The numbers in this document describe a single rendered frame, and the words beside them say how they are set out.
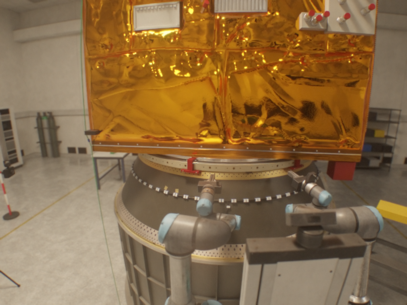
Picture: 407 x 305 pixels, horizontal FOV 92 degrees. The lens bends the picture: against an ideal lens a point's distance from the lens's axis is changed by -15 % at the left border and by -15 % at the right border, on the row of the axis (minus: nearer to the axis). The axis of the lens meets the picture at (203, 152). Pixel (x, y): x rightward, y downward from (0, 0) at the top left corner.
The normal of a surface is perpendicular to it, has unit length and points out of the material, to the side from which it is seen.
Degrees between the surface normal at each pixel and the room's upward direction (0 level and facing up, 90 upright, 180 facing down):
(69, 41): 90
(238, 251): 43
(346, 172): 90
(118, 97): 86
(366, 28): 90
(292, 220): 61
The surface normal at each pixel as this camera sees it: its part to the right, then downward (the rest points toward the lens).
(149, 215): -0.54, -0.27
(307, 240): -0.59, 0.21
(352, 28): -0.15, 0.26
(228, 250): -0.04, -0.53
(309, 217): -0.01, -0.24
